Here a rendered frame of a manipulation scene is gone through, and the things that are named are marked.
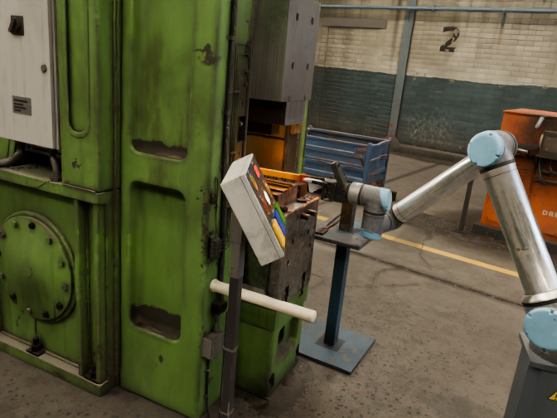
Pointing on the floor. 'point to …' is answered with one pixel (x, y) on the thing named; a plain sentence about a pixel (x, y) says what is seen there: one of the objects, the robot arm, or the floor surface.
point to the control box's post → (232, 326)
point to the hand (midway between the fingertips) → (307, 177)
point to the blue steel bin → (346, 155)
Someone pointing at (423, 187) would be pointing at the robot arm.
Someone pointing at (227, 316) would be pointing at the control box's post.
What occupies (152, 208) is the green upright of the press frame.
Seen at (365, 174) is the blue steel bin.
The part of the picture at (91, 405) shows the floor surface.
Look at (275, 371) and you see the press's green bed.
